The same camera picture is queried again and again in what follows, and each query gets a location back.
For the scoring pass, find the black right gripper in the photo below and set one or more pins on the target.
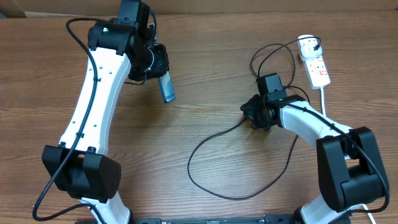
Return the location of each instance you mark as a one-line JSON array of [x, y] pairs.
[[249, 109]]

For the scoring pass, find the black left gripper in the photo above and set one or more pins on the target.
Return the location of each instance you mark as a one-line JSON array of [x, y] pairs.
[[163, 65]]

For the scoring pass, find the Samsung Galaxy smartphone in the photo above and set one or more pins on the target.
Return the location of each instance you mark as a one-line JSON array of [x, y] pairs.
[[166, 87]]

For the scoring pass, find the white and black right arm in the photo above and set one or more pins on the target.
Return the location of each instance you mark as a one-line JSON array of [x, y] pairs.
[[350, 168]]

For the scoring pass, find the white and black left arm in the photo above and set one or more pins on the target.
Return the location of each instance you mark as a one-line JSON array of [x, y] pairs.
[[121, 50]]

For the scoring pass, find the white charger plug adapter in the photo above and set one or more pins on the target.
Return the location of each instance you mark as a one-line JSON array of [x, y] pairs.
[[309, 47]]

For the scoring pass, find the white power strip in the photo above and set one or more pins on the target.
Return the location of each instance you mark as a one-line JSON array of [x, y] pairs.
[[317, 73]]

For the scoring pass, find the brown cardboard backdrop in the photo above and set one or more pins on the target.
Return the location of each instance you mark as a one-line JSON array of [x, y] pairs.
[[23, 8]]

